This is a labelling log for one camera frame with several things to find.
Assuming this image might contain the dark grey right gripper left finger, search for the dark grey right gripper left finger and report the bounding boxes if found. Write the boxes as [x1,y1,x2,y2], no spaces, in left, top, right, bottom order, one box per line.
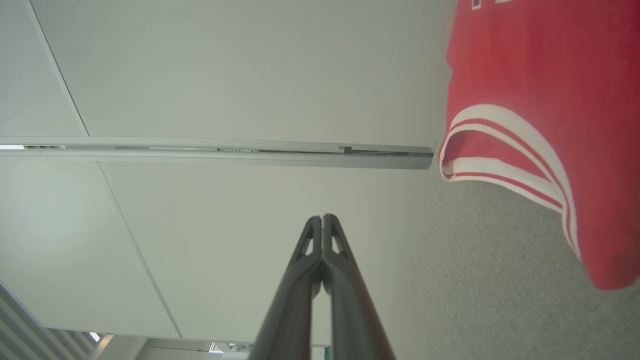
[248,215,324,360]

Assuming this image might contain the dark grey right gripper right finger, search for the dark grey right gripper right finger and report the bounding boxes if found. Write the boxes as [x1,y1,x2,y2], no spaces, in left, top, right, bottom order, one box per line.
[322,213,396,360]

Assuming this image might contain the red basketball jersey with lettering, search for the red basketball jersey with lettering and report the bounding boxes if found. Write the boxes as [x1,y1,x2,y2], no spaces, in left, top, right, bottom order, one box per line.
[438,0,640,291]

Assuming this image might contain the grey metal partition post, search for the grey metal partition post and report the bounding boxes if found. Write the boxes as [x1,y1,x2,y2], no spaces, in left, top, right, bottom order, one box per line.
[0,136,435,171]

